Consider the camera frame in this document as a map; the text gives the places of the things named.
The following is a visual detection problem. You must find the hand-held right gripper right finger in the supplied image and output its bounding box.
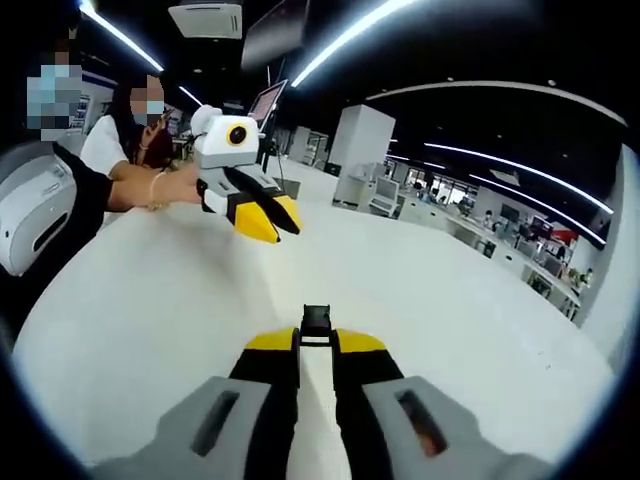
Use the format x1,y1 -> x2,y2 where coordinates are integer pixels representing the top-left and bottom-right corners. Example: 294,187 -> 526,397
333,327 -> 556,480

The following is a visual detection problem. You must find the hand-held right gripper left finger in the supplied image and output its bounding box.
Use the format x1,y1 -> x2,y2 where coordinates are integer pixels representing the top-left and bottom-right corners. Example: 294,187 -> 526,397
92,326 -> 302,480

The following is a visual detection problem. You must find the black socket plastic buckle part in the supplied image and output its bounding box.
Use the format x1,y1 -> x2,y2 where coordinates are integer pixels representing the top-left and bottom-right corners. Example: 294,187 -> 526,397
303,303 -> 333,329

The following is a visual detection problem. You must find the person's left hand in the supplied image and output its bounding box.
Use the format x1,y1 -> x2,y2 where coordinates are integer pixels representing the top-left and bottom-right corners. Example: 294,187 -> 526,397
167,164 -> 207,207

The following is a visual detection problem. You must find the black monitor stand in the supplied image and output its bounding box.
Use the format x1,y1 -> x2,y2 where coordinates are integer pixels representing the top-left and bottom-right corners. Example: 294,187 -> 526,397
258,127 -> 302,200

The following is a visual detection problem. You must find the red-screen monitor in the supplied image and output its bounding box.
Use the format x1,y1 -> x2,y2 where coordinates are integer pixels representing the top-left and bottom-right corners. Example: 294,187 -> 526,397
247,78 -> 290,135

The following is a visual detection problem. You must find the white ceiling light strip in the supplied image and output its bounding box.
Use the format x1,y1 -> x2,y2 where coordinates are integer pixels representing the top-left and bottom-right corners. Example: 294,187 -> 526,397
291,0 -> 417,87
78,1 -> 165,72

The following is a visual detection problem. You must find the dark hanging ceiling screen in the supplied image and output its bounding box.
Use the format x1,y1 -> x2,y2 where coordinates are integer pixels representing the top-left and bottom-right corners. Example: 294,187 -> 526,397
241,0 -> 310,71

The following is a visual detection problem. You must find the ceiling air vent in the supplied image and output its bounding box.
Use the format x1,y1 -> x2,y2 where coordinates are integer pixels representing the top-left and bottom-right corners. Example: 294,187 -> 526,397
167,2 -> 245,40

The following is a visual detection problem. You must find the row of white office desks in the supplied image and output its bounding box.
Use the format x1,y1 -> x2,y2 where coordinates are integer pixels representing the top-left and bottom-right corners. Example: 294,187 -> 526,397
399,194 -> 584,321

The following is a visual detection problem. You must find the white worn device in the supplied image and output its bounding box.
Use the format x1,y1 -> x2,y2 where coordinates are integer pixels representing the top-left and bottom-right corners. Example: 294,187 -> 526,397
0,152 -> 79,277

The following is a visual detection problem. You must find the thin bracelet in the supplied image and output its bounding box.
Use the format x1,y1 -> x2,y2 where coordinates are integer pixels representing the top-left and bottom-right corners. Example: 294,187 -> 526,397
148,172 -> 167,211

